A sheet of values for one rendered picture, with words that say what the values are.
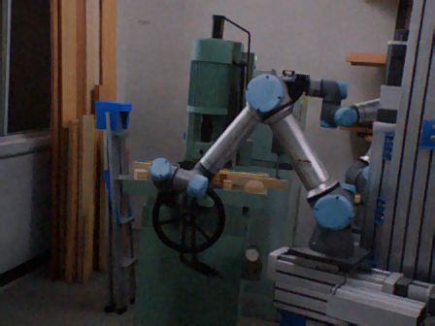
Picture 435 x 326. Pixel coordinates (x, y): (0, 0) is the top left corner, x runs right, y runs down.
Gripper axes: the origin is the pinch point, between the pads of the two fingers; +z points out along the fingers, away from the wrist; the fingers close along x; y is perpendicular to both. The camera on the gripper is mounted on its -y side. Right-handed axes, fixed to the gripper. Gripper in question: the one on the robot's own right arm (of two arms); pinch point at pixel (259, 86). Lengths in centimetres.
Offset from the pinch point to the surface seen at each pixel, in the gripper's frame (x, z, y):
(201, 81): -0.1, 24.4, -0.2
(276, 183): 19.5, -11.1, -36.5
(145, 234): 47, 42, -47
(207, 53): -6.5, 22.8, 9.6
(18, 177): -36, 140, -114
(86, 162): -58, 105, -119
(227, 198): 35.2, 8.3, -31.5
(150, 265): 55, 38, -57
